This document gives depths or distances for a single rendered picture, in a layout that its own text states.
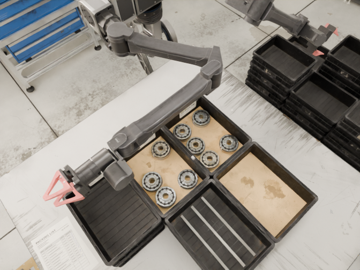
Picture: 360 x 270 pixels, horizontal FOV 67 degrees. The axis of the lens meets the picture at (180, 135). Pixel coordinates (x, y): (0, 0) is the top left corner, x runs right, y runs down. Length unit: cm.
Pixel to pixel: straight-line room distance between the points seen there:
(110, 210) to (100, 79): 181
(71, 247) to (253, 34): 273
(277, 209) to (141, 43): 99
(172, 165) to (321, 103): 139
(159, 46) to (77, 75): 214
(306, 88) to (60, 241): 204
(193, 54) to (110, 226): 90
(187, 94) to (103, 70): 223
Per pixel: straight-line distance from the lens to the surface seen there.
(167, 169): 144
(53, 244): 164
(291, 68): 238
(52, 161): 180
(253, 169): 147
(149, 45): 103
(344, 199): 173
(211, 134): 153
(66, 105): 290
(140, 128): 81
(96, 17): 116
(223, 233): 137
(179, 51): 99
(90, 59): 320
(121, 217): 141
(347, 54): 266
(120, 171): 77
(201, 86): 89
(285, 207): 146
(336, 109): 242
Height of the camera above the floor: 218
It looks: 62 degrees down
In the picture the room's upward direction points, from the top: 5 degrees counter-clockwise
